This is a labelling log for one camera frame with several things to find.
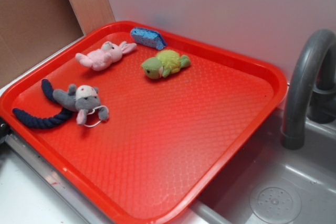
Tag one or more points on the metal rail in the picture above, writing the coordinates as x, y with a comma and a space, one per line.
32, 191

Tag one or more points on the brown cardboard panel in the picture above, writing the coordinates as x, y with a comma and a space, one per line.
33, 30

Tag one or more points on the gray plastic faucet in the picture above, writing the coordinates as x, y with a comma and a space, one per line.
311, 94

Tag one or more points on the gray plastic sink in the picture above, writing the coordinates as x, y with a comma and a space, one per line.
267, 183

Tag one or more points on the pink plush rabbit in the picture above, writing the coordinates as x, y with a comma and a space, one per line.
103, 58

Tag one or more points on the green plush turtle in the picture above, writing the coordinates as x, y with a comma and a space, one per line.
164, 64

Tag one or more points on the dark blue rope toy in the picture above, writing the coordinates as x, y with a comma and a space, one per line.
34, 122

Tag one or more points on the blue sponge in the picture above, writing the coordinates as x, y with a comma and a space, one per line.
148, 37

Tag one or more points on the red plastic tray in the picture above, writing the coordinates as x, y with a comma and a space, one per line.
165, 139

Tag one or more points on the gray plush mouse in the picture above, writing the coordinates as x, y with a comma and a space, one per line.
84, 100

